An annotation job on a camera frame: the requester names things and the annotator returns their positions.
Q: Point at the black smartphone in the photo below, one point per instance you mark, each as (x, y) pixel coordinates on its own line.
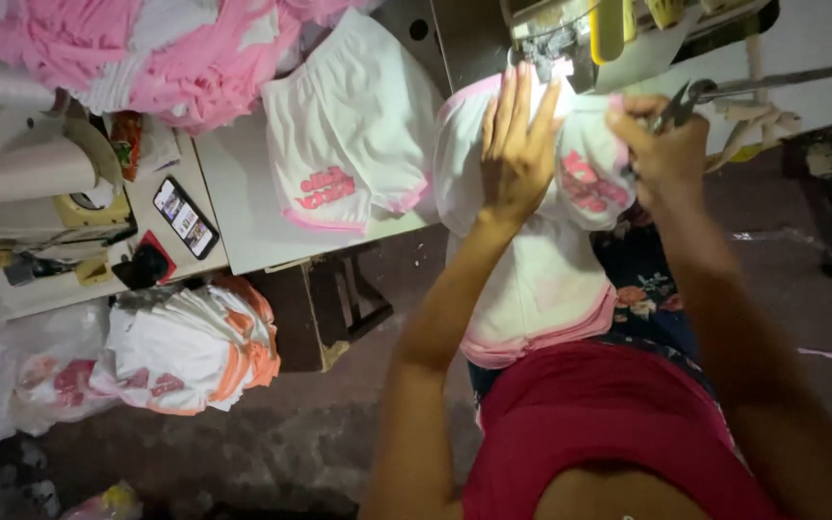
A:
(185, 217)

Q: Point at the stack of white pink shorts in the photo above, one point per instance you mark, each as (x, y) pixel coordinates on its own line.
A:
(535, 289)

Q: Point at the black and red pouch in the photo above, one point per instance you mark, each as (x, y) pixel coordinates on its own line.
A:
(145, 261)

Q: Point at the dark wooden stool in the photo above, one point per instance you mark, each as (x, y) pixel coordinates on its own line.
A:
(329, 303)

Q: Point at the bundle of white orange garments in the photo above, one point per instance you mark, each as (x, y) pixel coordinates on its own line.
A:
(192, 350)

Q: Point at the person's red top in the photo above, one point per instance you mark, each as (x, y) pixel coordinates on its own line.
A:
(618, 433)

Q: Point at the yellow pink plastic bag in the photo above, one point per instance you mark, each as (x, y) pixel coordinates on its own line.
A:
(102, 503)

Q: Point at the person's right hand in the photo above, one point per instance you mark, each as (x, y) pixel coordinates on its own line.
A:
(658, 155)

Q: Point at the metal scissors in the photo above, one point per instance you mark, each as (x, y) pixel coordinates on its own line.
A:
(734, 90)

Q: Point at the orange snack packet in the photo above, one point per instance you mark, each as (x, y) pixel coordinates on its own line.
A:
(126, 144)

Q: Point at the white shorts with pink trim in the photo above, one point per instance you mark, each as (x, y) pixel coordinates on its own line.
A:
(582, 166)
(347, 133)

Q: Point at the large cardboard thread cone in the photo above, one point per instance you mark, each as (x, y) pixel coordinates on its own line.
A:
(22, 177)

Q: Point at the heap of pink white garments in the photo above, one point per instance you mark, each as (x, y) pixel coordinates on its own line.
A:
(141, 50)

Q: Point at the person's left hand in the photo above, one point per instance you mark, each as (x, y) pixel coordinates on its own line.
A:
(513, 170)

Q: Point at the beige sewing machine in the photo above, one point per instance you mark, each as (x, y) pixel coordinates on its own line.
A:
(33, 238)

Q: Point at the plastic bag of garments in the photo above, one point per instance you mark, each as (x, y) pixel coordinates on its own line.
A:
(19, 375)

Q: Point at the person's floral dark skirt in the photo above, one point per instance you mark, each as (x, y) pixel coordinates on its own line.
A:
(640, 296)

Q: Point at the knotted beige cloth strip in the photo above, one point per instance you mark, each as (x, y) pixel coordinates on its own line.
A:
(752, 123)

